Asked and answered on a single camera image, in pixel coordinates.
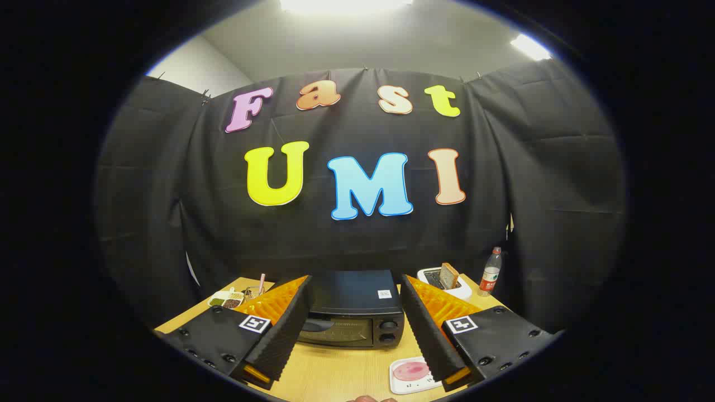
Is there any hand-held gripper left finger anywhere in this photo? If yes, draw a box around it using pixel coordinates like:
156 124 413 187
154 275 313 390

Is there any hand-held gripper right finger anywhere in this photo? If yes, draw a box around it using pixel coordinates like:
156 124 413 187
401 274 565 393

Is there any pink ham slice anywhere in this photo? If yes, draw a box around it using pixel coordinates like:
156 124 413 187
394 361 431 382

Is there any white square plate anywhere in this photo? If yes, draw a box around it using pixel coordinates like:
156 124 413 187
389 356 445 395

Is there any black toaster oven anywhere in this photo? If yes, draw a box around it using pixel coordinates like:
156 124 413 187
296 270 406 350

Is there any white pop-up toaster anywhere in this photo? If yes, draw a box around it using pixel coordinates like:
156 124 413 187
417 267 473 300

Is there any white divided dish of beans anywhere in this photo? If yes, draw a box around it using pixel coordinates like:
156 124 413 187
207 287 245 310

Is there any clear water bottle red label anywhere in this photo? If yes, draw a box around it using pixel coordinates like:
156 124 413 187
478 247 502 297

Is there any small ceiling light panel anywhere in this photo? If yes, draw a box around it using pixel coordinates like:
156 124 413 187
510 33 554 61

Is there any large ceiling light panel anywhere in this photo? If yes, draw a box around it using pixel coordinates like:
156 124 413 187
279 0 414 15

